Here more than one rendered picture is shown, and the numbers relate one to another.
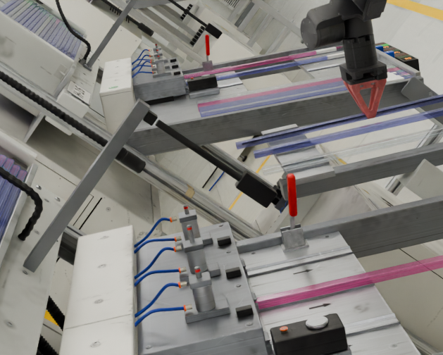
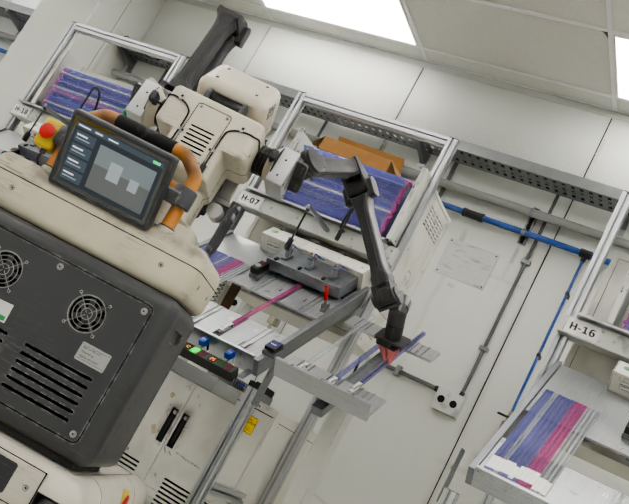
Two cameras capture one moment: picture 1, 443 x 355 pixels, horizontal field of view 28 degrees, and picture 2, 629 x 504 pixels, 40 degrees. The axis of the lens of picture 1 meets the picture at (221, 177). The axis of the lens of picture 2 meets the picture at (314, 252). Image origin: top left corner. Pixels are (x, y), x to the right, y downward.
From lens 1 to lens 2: 3.75 m
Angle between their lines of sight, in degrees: 110
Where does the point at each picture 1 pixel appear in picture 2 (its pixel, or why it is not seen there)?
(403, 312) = not seen: outside the picture
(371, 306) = (265, 292)
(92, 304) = (316, 248)
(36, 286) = (318, 230)
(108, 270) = (333, 257)
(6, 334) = (293, 216)
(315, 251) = (313, 309)
